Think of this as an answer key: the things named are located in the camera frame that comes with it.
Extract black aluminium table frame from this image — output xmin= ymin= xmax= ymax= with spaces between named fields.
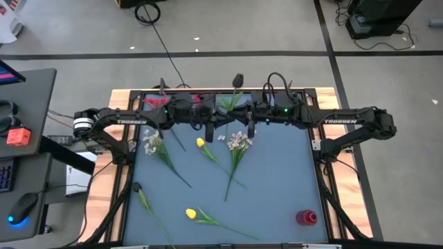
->
xmin=82 ymin=88 xmax=373 ymax=249

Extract dark grey desk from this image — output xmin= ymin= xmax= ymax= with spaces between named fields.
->
xmin=0 ymin=68 xmax=96 ymax=243

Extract white object with prints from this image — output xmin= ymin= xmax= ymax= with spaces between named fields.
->
xmin=0 ymin=0 xmax=25 ymax=45

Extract red artificial flower bunch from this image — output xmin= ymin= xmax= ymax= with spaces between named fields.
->
xmin=142 ymin=92 xmax=204 ymax=153

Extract orange cube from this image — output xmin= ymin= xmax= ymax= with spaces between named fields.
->
xmin=6 ymin=127 xmax=32 ymax=147

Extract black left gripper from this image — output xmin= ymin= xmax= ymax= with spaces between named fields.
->
xmin=188 ymin=91 xmax=237 ymax=143

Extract dark maroon artificial tulip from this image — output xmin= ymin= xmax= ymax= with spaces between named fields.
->
xmin=217 ymin=73 xmax=245 ymax=139
xmin=132 ymin=181 xmax=177 ymax=249

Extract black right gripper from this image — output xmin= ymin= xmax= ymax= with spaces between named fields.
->
xmin=237 ymin=90 xmax=278 ymax=140

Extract black box machine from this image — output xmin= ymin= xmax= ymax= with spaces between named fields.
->
xmin=345 ymin=0 xmax=424 ymax=40

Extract black coiled floor cable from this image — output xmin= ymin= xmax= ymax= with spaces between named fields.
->
xmin=134 ymin=1 xmax=191 ymax=89

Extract black headphones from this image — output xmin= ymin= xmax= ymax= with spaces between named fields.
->
xmin=0 ymin=99 xmax=21 ymax=134

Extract black keyboard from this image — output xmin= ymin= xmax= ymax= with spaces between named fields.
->
xmin=0 ymin=158 xmax=17 ymax=194

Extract yellow artificial tulip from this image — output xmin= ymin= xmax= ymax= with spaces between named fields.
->
xmin=195 ymin=137 xmax=248 ymax=190
xmin=185 ymin=206 xmax=260 ymax=241

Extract black floor object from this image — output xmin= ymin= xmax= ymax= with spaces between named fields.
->
xmin=116 ymin=0 xmax=167 ymax=10

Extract black computer mouse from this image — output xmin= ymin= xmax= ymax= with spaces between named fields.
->
xmin=7 ymin=192 xmax=39 ymax=225

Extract computer monitor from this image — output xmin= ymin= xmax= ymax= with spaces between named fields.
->
xmin=0 ymin=59 xmax=27 ymax=86

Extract white artificial flower bunch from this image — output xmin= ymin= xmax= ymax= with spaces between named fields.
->
xmin=142 ymin=129 xmax=193 ymax=190
xmin=217 ymin=130 xmax=254 ymax=202

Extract red vase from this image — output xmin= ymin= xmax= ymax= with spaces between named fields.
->
xmin=296 ymin=209 xmax=318 ymax=227

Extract white paper sheet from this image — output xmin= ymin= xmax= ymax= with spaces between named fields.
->
xmin=65 ymin=151 xmax=98 ymax=197

